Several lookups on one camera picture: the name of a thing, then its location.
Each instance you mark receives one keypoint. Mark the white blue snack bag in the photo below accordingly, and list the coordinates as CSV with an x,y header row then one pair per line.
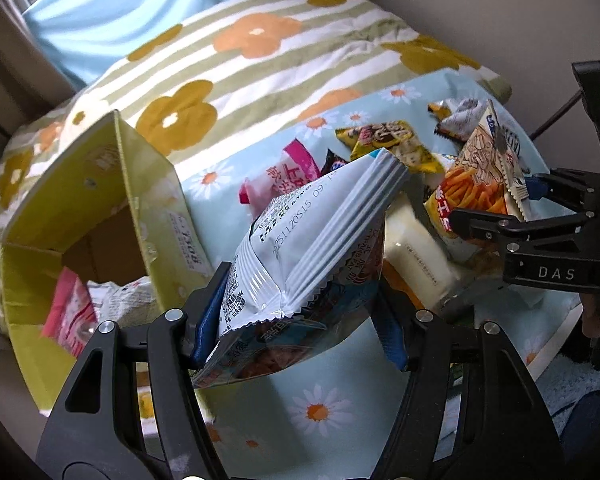
x,y
305,240

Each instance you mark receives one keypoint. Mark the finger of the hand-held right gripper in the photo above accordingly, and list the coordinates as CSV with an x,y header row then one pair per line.
x,y
480,222
535,187

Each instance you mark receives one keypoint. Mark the cream white snack packet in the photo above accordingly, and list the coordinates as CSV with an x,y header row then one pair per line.
x,y
420,255

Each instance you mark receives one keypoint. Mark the floral striped pillow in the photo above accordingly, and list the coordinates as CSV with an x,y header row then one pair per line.
x,y
260,60

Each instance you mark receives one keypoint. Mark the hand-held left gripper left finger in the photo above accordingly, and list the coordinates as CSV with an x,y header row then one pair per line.
x,y
214,306

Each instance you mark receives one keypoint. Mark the person's right hand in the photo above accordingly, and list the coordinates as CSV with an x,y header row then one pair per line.
x,y
592,315

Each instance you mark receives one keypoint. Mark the white printed snack packet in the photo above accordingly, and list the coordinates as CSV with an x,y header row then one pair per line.
x,y
125,300

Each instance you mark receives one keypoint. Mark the dark blue pants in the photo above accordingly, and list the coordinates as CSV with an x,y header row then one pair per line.
x,y
592,435

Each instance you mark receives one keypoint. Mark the pink white snack packet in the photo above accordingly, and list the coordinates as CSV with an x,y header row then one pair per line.
x,y
70,312

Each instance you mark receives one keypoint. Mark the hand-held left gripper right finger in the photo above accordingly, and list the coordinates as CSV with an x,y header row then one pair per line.
x,y
391,332

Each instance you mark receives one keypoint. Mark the silver yellow snack packet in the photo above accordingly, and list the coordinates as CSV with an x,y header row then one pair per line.
x,y
462,117

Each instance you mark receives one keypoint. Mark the yellow-green cardboard box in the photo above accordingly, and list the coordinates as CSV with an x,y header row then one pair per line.
x,y
145,175

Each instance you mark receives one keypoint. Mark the orange fries snack packet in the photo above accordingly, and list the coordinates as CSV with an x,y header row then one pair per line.
x,y
475,182

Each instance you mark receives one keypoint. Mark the light blue cloth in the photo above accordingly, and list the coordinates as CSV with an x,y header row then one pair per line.
x,y
110,25

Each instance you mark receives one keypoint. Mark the light blue daisy sheet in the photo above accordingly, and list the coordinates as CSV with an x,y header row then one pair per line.
x,y
330,410

